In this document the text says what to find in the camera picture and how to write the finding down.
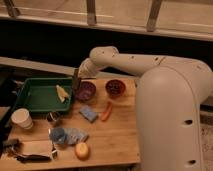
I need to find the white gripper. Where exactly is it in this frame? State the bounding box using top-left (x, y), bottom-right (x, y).
top-left (77, 58), bottom-right (100, 79)

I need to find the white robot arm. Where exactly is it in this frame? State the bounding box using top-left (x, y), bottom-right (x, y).
top-left (78, 46), bottom-right (213, 171)

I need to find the small metal cup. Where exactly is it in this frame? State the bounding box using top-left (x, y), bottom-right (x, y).
top-left (46, 112), bottom-right (60, 125)

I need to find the white paper cup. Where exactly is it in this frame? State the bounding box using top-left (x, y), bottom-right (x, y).
top-left (11, 108), bottom-right (33, 129)

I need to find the purple bowl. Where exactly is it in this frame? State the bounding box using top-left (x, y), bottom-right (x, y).
top-left (74, 81), bottom-right (96, 101)

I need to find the red bowl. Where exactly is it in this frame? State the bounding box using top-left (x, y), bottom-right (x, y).
top-left (105, 79), bottom-right (126, 98)

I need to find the yellow banana piece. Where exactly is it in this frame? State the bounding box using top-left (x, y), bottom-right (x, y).
top-left (56, 85), bottom-right (69, 102)

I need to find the orange carrot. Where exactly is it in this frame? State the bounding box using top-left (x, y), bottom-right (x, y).
top-left (100, 102), bottom-right (112, 121)

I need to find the green plastic tray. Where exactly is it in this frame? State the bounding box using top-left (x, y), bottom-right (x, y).
top-left (13, 77), bottom-right (72, 114)

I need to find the blue cloth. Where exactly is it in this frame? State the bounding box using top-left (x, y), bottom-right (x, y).
top-left (49, 127), bottom-right (89, 145)

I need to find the yellow round fruit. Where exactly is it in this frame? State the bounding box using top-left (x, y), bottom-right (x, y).
top-left (75, 142), bottom-right (90, 160)

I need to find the black handled tool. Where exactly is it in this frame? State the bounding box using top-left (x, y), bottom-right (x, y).
top-left (6, 147), bottom-right (51, 163)

